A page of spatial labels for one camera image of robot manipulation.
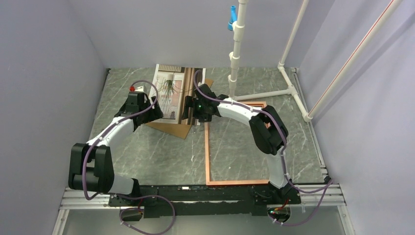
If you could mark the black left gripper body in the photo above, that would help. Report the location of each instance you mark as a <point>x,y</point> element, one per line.
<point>152,114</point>

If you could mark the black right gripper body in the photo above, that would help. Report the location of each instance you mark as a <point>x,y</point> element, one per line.
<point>199,111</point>

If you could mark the printed photo sheet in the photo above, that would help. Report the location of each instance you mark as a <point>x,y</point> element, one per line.
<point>169,72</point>

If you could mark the red picture frame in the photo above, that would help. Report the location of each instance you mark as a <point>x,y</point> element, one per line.
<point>207,155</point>

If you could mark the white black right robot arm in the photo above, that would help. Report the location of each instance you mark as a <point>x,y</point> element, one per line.
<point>268,130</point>

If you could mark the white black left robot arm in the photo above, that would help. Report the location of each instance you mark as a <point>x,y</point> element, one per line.
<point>91,166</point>

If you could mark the brown cardboard backing board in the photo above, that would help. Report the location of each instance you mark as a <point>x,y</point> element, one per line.
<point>175,129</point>

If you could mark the white PVC pipe stand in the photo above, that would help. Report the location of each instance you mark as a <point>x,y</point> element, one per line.
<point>235,58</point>

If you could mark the blue pipe fitting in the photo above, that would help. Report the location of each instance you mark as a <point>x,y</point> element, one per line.
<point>233,17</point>

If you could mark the white pole with red stripe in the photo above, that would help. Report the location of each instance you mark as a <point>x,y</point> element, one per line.
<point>384,16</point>

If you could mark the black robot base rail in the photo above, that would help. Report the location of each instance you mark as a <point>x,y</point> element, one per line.
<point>255,200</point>

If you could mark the aluminium extrusion frame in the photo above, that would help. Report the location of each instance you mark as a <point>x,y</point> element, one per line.
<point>316,195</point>

